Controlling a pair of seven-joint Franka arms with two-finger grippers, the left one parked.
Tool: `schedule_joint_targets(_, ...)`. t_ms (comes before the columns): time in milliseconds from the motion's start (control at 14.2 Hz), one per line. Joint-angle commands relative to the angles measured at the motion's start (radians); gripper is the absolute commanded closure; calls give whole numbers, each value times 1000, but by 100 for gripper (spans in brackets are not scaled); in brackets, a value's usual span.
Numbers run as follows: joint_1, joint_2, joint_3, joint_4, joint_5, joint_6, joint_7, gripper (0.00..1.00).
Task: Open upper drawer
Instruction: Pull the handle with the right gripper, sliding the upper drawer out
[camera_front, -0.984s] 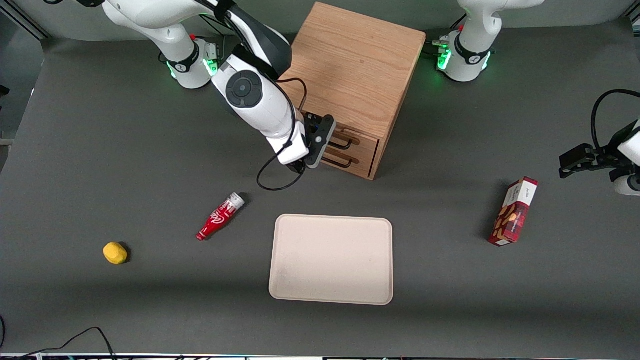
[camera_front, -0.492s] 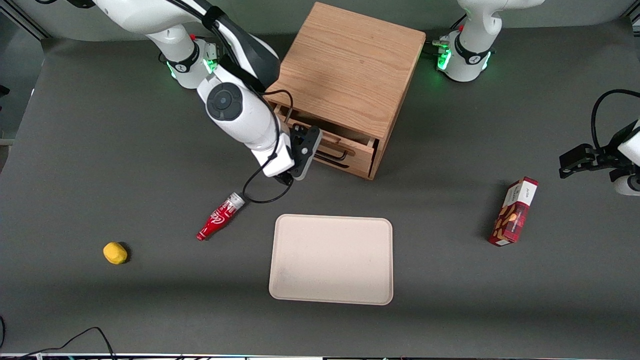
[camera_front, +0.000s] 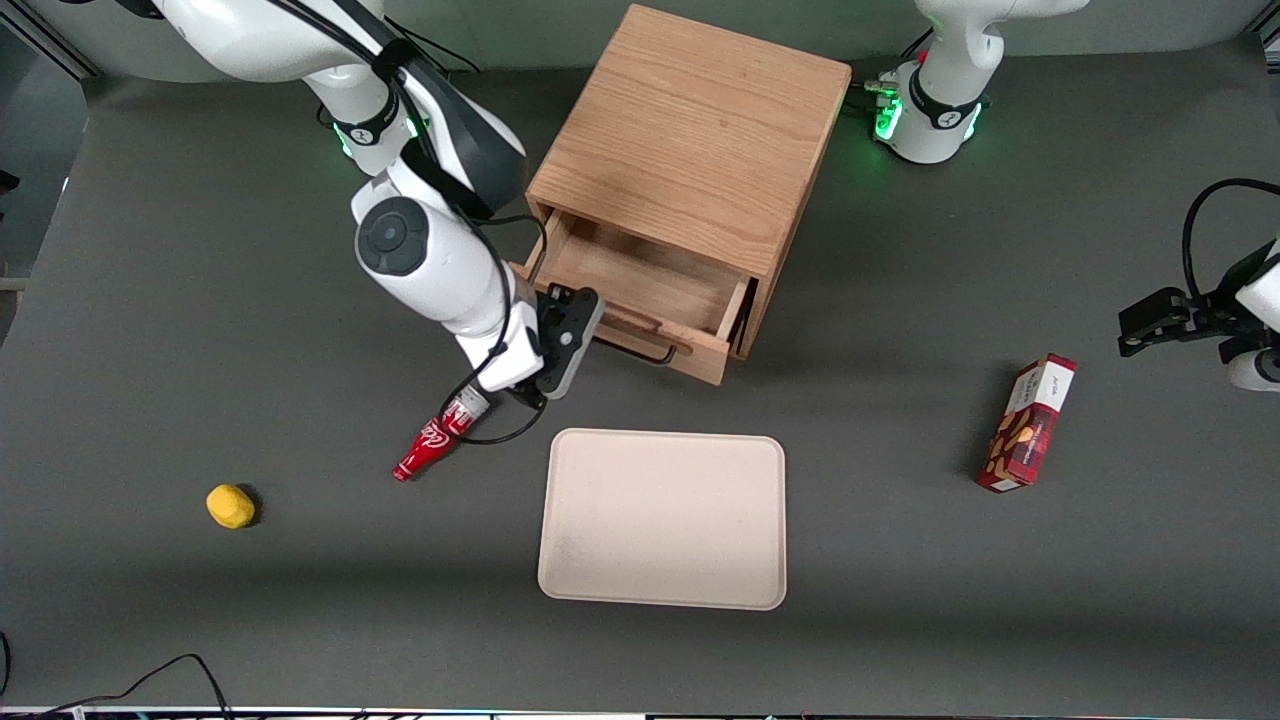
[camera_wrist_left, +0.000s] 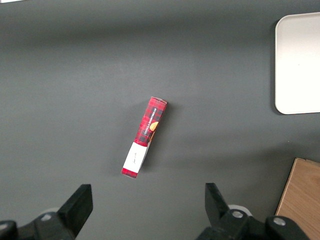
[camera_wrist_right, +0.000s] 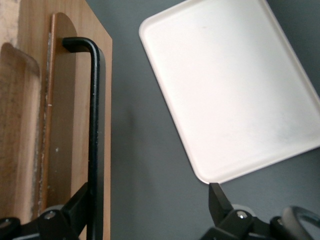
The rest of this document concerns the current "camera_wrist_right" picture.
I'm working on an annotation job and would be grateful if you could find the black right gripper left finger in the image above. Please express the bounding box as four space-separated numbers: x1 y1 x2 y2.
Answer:
37 182 90 240

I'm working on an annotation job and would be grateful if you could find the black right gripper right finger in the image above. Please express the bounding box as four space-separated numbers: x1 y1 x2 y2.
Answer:
202 182 261 240

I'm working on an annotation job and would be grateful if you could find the black metal drawer handle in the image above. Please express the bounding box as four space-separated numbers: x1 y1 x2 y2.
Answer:
61 36 107 240

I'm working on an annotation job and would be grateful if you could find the wooden drawer with long backplate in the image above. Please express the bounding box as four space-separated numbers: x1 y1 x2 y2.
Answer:
18 0 113 240

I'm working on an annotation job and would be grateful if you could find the wooden two-drawer cabinet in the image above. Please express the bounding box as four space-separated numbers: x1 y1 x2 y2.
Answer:
0 0 42 240

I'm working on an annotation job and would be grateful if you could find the beige rectangular tray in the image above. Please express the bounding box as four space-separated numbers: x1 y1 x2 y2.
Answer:
138 0 320 185

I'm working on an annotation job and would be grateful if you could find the black looped wrist cable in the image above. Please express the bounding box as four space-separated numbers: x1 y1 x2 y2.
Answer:
281 205 320 240

